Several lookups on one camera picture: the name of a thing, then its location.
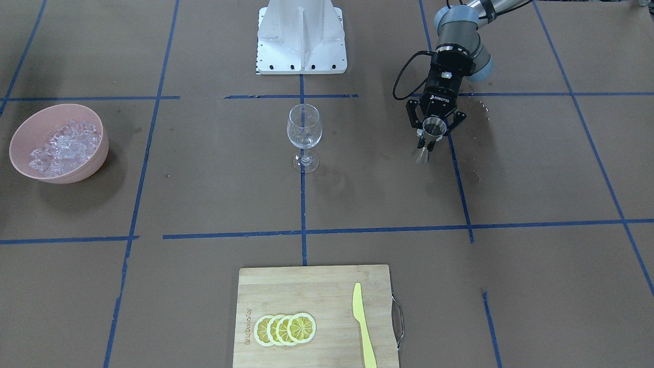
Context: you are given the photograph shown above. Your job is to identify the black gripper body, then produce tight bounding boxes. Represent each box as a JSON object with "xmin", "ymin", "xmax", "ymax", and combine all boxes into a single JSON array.
[{"xmin": 420, "ymin": 47, "xmax": 473, "ymax": 120}]

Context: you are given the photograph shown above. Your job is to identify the steel double jigger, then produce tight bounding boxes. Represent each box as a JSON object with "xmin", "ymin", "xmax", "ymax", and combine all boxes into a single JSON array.
[{"xmin": 412, "ymin": 117, "xmax": 448, "ymax": 165}]

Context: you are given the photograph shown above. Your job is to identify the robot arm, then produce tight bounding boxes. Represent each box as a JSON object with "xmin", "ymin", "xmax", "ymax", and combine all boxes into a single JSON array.
[{"xmin": 402, "ymin": 1, "xmax": 529, "ymax": 162}]

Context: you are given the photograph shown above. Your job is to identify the clear wine glass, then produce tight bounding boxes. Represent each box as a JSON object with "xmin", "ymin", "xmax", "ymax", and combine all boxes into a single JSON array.
[{"xmin": 287, "ymin": 103, "xmax": 323, "ymax": 174}]

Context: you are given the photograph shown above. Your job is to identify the ice cubes pile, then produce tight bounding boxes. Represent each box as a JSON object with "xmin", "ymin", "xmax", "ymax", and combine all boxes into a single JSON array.
[{"xmin": 30, "ymin": 119, "xmax": 102, "ymax": 177}]

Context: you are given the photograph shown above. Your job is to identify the bamboo cutting board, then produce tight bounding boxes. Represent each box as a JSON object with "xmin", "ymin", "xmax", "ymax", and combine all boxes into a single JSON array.
[{"xmin": 232, "ymin": 265, "xmax": 400, "ymax": 367}]

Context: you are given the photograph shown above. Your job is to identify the lemon slice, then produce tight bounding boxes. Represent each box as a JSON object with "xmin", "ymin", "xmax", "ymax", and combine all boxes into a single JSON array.
[
  {"xmin": 275, "ymin": 316, "xmax": 297, "ymax": 346},
  {"xmin": 287, "ymin": 312, "xmax": 317, "ymax": 344},
  {"xmin": 254, "ymin": 315, "xmax": 276, "ymax": 347},
  {"xmin": 266, "ymin": 314, "xmax": 287, "ymax": 346}
]

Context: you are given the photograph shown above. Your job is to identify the yellow plastic knife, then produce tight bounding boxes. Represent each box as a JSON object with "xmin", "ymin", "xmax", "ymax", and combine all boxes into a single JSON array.
[{"xmin": 352, "ymin": 282, "xmax": 378, "ymax": 367}]

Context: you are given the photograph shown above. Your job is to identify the pink bowl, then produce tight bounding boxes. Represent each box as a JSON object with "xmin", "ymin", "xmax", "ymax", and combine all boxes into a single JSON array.
[{"xmin": 9, "ymin": 103, "xmax": 108, "ymax": 184}]

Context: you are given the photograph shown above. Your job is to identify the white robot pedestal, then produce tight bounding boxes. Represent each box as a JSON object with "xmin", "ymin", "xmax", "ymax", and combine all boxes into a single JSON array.
[{"xmin": 255, "ymin": 1, "xmax": 348, "ymax": 75}]

